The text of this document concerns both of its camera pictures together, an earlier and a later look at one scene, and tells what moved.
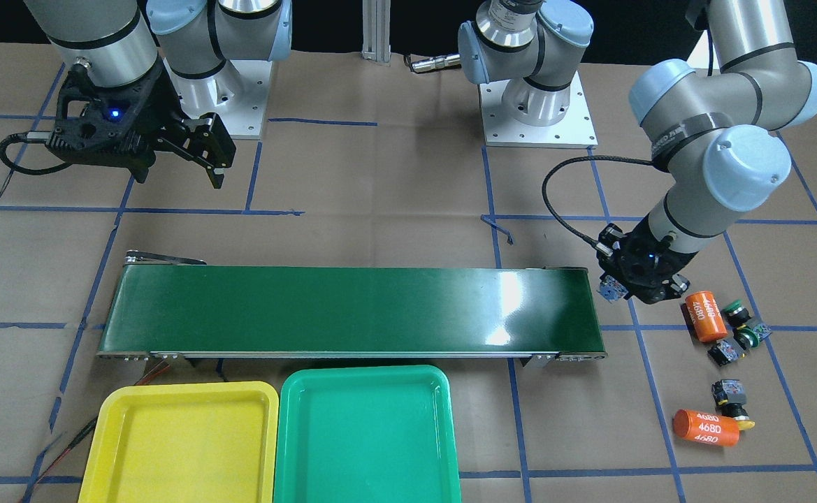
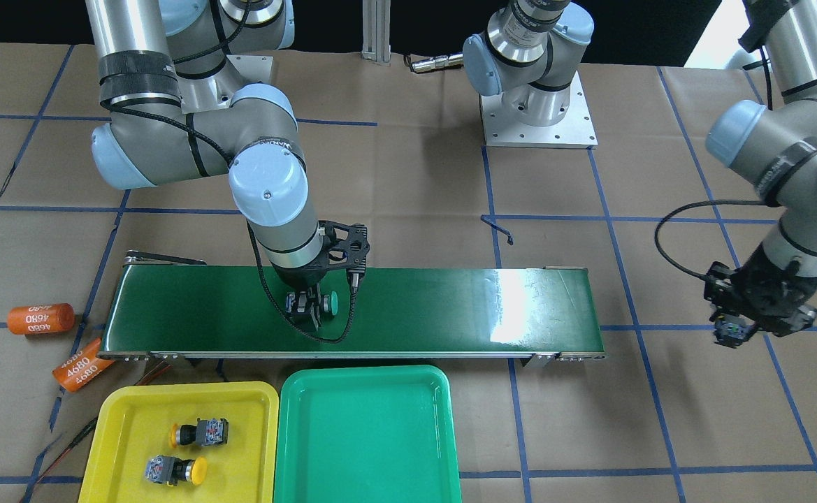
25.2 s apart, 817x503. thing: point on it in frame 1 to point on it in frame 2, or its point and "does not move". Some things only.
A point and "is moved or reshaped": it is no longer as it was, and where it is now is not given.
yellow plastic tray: x=204 y=442 does not move
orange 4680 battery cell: x=706 y=427 to x=78 y=368
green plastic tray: x=367 y=434 does not move
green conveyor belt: x=169 y=309 does not move
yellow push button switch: x=729 y=396 to x=161 y=469
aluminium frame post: x=376 y=19 does not move
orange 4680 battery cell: x=706 y=316 to x=40 y=318
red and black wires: x=160 y=368 does not move
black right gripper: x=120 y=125 to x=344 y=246
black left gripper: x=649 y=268 to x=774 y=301
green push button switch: x=734 y=314 is moved or reshaped
